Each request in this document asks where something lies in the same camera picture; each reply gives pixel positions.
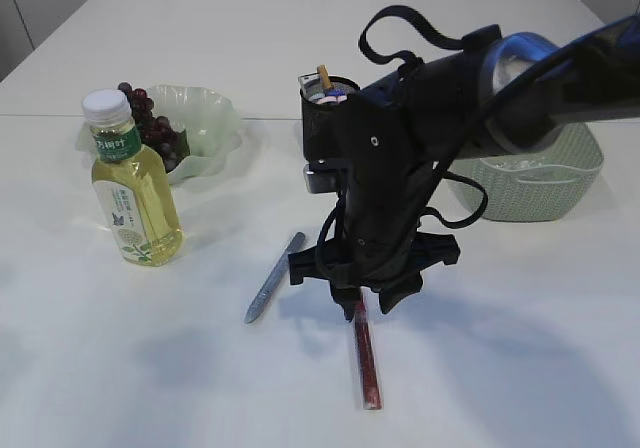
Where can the red glitter pen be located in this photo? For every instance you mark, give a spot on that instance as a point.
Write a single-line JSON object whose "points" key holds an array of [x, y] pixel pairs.
{"points": [[371, 395]]}

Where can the pink scissors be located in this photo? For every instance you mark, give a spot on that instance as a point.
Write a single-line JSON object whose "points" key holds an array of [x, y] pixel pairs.
{"points": [[331, 100]]}

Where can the clear plastic sheet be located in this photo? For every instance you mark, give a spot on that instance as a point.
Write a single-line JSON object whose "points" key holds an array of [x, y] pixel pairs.
{"points": [[520, 164]]}

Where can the yellow tea bottle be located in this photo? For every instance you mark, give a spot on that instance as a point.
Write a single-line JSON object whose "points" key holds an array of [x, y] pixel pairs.
{"points": [[130, 182]]}

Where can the purple artificial grape bunch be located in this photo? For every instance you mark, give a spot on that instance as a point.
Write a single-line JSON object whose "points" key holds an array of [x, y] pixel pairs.
{"points": [[156, 131]]}

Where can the blue-grey glitter pen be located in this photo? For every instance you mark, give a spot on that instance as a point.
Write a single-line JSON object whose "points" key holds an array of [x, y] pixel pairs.
{"points": [[273, 280]]}

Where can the green woven plastic basket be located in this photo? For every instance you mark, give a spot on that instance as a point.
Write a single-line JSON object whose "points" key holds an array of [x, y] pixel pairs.
{"points": [[542, 194]]}

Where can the clear plastic ruler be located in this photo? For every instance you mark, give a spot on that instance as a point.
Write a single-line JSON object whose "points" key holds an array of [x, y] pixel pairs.
{"points": [[311, 87]]}

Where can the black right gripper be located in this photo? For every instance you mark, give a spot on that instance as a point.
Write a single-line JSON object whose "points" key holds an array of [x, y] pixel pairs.
{"points": [[371, 238]]}

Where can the blue black right arm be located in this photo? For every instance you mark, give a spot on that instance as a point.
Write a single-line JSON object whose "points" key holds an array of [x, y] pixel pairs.
{"points": [[495, 95]]}

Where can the gold glitter pen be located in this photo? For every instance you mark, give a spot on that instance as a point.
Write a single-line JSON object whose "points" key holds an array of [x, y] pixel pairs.
{"points": [[327, 84]]}

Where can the black mesh pen holder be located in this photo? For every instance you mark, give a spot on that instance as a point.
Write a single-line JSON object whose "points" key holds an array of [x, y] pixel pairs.
{"points": [[318, 140]]}

